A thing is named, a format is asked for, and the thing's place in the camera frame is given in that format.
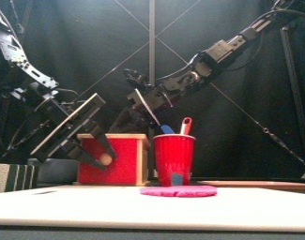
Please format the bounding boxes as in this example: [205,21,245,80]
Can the round wooden drawer knob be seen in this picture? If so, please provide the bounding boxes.
[98,152,114,167]

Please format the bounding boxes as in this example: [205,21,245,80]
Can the red wooden drawer box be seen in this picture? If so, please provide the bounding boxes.
[76,133,152,187]

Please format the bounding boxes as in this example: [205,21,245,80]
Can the dark grey bowl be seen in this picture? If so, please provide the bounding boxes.
[26,157,81,186]

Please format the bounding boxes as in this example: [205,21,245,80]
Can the flat pink dough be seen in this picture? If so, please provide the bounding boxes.
[138,185,219,198]

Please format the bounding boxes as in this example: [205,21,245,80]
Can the blue toy utensil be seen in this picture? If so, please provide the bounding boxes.
[160,124,176,136]

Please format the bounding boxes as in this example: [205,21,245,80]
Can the red and white toy utensil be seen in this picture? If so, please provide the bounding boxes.
[178,116,193,136]

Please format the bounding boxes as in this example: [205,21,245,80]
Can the red plastic cup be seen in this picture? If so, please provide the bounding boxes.
[153,133,197,188]

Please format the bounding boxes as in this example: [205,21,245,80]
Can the green striped box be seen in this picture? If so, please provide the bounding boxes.
[0,162,37,195]

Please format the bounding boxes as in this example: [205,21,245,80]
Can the white cutting board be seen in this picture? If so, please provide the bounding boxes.
[0,184,305,234]

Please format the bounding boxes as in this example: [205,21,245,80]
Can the flat wooden tray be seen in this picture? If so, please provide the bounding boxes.
[192,179,305,192]

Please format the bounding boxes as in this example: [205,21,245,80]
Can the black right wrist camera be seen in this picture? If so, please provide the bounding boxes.
[124,68,154,92]

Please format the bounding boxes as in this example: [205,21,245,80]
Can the thin steel brace wire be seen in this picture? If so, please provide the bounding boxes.
[113,0,305,172]
[76,0,204,98]

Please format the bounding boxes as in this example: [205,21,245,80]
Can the grey vertical frame pole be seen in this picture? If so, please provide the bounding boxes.
[149,0,157,87]

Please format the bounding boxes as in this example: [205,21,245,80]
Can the metal wire turnbuckle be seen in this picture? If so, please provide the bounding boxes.
[261,126,283,139]

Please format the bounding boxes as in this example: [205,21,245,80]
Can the black slanted frame strut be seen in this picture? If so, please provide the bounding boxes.
[279,25,305,158]

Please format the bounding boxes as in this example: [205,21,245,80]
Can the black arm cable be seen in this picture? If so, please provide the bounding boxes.
[225,0,305,73]

